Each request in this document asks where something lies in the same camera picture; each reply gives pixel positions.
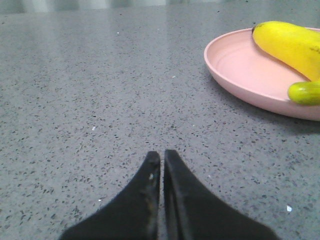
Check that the yellow banana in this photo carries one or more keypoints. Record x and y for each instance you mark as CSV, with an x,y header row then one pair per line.
x,y
297,47

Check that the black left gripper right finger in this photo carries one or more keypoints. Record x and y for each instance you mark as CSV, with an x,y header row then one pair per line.
x,y
192,212

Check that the pink plate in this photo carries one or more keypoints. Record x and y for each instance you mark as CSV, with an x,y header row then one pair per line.
x,y
239,66

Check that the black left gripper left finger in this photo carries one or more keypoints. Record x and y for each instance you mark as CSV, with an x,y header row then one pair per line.
x,y
131,215

